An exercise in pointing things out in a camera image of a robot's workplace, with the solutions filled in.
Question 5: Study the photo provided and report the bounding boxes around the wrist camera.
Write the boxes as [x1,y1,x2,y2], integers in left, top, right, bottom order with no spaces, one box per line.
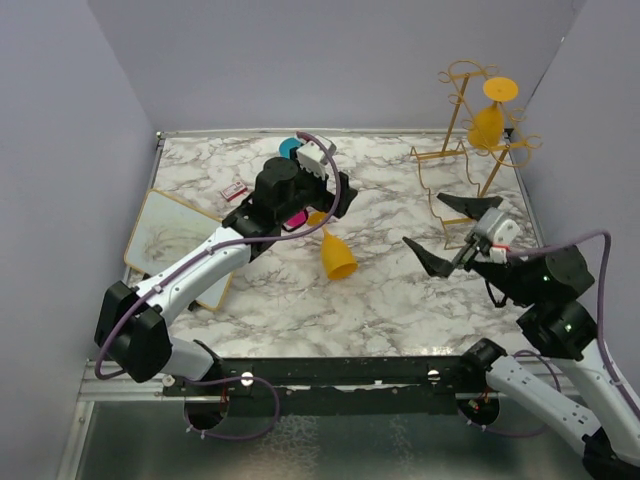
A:
[296,135,328,180]
[472,207,521,264]

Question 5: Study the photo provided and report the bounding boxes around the small whiteboard wooden frame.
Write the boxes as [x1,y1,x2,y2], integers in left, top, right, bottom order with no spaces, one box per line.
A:
[123,188,234,312]

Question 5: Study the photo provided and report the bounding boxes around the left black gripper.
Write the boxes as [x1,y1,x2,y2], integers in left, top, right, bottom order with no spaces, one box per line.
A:
[277,148,356,225]

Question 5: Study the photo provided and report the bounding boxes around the yellow wine glass front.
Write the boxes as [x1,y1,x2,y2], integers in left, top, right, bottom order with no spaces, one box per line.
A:
[321,226,358,281]

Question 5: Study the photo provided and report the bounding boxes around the yellow wine glass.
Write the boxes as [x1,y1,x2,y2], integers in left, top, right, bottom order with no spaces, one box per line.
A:
[467,77,519,150]
[321,226,358,281]

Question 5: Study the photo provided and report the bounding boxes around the gold wire glass rack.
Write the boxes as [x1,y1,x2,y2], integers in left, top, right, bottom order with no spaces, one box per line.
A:
[410,60,542,250]

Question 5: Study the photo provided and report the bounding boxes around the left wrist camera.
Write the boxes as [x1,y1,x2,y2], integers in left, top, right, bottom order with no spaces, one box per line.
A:
[296,135,328,180]

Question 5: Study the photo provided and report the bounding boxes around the small red card box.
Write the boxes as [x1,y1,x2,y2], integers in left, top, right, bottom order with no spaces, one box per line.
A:
[220,181,248,202]

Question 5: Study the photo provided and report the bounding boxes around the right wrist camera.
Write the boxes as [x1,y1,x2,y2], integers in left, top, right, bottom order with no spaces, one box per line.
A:
[472,207,521,264]

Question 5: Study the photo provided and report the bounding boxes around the blue plastic wine glass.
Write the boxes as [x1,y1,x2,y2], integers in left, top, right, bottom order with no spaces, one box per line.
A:
[279,137,303,159]

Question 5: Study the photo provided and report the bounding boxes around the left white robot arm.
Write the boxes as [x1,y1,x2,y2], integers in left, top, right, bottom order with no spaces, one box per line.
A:
[94,157,357,395]

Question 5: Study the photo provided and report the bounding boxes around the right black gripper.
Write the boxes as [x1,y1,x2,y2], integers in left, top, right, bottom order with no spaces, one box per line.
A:
[402,192,537,305]

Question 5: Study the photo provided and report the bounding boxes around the pink plastic wine glass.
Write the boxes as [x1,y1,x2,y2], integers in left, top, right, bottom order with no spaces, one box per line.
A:
[282,209,309,233]

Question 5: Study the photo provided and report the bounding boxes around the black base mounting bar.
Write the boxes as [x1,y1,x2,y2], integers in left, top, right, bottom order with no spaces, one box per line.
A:
[163,356,487,417]

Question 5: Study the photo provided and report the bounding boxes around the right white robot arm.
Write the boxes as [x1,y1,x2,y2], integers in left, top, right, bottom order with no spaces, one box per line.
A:
[405,193,639,479]

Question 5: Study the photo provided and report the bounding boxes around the yellow wine glass rear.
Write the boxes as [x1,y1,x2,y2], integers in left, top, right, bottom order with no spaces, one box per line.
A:
[467,77,519,150]

